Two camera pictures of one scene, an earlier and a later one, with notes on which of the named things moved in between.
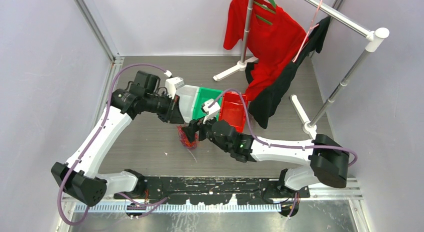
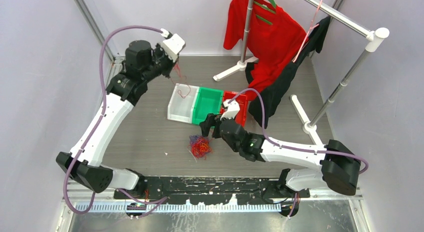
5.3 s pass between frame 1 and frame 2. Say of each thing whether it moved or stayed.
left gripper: moved
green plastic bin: stayed
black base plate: stayed
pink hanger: stayed
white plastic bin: stayed
